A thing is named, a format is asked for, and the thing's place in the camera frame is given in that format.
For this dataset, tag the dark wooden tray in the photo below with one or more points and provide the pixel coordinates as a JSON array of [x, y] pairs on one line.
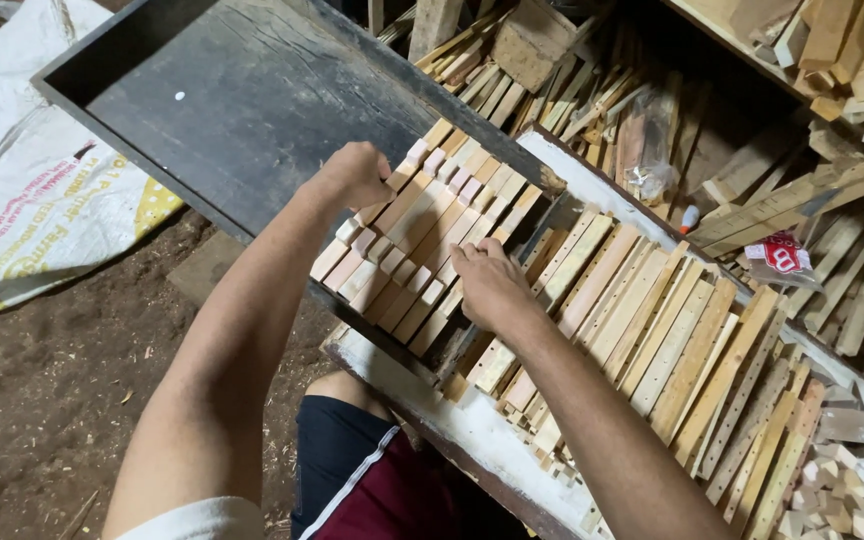
[[252, 112]]

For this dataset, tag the person's left hand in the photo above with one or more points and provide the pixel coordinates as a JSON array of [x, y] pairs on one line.
[[346, 176]]

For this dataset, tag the white woven sack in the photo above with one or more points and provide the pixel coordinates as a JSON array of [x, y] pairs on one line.
[[27, 187]]

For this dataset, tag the heap of scrap wood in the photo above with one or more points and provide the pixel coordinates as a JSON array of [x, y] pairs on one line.
[[852, 300]]

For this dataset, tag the shelf with wood offcuts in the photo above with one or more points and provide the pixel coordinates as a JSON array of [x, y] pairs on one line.
[[852, 60]]

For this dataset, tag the person's left fingers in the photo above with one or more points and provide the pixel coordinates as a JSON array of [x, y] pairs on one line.
[[382, 181]]

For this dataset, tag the pile of long wooden strips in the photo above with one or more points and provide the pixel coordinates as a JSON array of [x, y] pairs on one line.
[[649, 330]]

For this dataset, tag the person's leg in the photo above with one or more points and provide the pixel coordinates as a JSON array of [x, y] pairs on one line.
[[342, 390]]

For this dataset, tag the clear plastic bag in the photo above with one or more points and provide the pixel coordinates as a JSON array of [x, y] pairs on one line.
[[649, 165]]

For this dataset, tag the white shirt sleeve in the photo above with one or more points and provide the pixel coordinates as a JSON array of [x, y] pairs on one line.
[[199, 521]]

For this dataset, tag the thick brown wooden block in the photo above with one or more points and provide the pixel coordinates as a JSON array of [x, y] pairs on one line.
[[533, 37]]

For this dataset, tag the flat brown board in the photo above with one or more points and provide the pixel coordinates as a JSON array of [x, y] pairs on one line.
[[203, 266]]

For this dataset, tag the dark blue and maroon shorts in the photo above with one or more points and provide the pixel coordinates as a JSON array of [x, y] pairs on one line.
[[357, 480]]

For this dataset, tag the light wooden slat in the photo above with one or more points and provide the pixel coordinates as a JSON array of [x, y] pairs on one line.
[[402, 174]]

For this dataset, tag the person's right hand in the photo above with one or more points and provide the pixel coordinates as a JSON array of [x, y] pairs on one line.
[[492, 289]]

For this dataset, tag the row of short wooden slats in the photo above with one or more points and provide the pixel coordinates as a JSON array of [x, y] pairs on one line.
[[432, 217]]

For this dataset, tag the red and white packet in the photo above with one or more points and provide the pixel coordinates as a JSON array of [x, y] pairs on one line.
[[781, 255]]

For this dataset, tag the white bottle with orange cap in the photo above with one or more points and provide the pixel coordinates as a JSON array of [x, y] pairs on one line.
[[689, 219]]

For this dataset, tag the person's right fingers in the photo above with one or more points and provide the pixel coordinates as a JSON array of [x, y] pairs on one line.
[[477, 255]]

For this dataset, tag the pile of small wooden blocks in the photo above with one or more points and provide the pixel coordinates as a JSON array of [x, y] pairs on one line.
[[829, 487]]

